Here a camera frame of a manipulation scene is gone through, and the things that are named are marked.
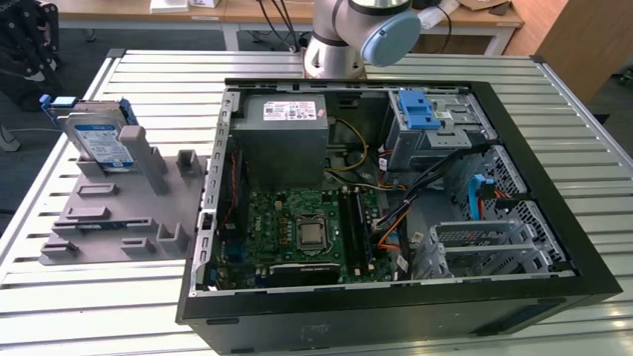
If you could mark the hard disk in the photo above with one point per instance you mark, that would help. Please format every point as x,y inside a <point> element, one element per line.
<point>99,144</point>

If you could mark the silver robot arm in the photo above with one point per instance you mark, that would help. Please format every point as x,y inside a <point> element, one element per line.
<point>331,22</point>

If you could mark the black mesh bin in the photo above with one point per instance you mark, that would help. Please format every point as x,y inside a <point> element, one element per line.
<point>30,96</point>

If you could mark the wooden desk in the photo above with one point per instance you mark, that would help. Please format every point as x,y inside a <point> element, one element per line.
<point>123,15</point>
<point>243,13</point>

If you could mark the white cardboard box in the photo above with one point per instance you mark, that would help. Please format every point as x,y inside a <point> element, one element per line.
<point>168,5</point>

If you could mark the grey stand foot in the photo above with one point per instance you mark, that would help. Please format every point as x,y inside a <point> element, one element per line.
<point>7,142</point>

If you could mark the white labelled box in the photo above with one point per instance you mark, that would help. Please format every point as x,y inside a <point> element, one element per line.
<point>204,3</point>

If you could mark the grey parts rack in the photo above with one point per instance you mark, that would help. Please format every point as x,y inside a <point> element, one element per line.
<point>128,207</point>

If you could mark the RAM stick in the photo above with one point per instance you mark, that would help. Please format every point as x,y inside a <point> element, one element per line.
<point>104,224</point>

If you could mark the grey power supply unit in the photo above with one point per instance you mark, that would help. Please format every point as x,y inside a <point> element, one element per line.
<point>277,155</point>

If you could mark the green motherboard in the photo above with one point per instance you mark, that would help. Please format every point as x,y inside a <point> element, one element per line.
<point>267,222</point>

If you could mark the CPU socket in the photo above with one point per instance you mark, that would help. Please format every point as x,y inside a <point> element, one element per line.
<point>296,237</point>

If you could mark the silver CPU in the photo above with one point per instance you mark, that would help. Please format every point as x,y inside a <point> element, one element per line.
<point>311,234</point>

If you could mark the blue plastic drive latch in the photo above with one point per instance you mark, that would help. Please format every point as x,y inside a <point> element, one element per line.
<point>415,111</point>

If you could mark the black RAM slot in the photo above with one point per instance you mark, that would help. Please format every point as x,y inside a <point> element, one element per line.
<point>365,230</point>
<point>352,230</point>

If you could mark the black graphics card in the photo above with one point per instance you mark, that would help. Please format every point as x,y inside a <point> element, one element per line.
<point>301,274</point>

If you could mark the metal drive cage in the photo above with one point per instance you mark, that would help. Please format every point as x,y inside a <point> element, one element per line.
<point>445,144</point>

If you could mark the brown cardboard piece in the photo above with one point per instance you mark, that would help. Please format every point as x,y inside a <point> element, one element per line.
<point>481,5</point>

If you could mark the black PC case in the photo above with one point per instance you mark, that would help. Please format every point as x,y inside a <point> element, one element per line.
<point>345,322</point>

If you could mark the wooden cabinet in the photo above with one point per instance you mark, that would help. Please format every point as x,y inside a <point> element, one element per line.
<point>584,44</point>

